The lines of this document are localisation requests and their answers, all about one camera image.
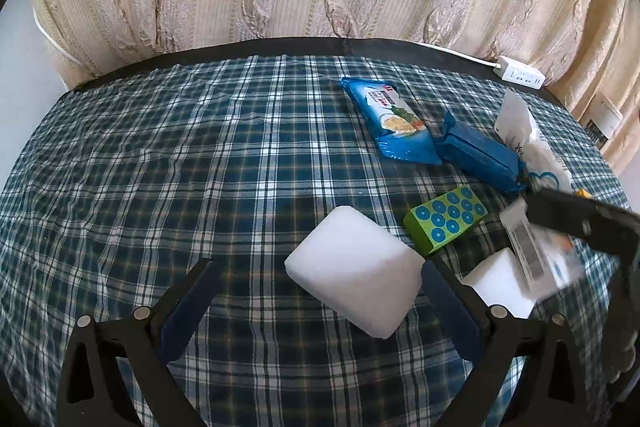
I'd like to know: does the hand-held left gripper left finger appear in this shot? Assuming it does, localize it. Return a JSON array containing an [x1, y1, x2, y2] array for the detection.
[[57, 258, 223, 427]]

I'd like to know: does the blue plaid tablecloth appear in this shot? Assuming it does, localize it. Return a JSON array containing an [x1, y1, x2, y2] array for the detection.
[[0, 54, 626, 427]]

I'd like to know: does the white power cable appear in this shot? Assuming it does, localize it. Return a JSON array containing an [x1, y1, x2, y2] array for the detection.
[[415, 41, 501, 70]]

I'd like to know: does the blue picture snack packet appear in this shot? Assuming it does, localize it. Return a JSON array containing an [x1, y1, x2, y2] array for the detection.
[[341, 77, 443, 166]]

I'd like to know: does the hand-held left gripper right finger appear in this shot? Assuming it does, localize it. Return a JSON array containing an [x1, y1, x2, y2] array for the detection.
[[421, 258, 608, 427]]

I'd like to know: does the white power strip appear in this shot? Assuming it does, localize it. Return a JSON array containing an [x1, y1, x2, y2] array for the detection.
[[495, 55, 547, 88]]

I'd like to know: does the white crumpled plastic packet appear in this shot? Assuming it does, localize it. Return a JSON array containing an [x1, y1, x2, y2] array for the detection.
[[495, 88, 573, 192]]

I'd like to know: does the dark blue wrapped packet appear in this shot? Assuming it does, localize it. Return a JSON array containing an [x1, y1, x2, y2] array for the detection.
[[434, 110, 528, 195]]

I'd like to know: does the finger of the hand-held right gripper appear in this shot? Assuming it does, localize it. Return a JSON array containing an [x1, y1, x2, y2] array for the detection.
[[526, 187, 640, 259]]

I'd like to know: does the white barcode packet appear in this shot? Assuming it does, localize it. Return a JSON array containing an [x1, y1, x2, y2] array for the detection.
[[500, 199, 583, 303]]

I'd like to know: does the white electric heater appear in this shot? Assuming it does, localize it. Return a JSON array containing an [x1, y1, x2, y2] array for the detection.
[[580, 92, 624, 148]]

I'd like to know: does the green box with blue dots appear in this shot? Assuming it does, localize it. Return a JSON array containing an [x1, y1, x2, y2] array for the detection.
[[403, 186, 488, 258]]

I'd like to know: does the small white foam block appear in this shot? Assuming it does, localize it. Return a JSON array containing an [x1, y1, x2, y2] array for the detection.
[[460, 248, 538, 320]]

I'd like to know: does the large white foam block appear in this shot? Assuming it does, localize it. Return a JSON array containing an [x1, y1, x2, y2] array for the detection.
[[284, 205, 426, 340]]

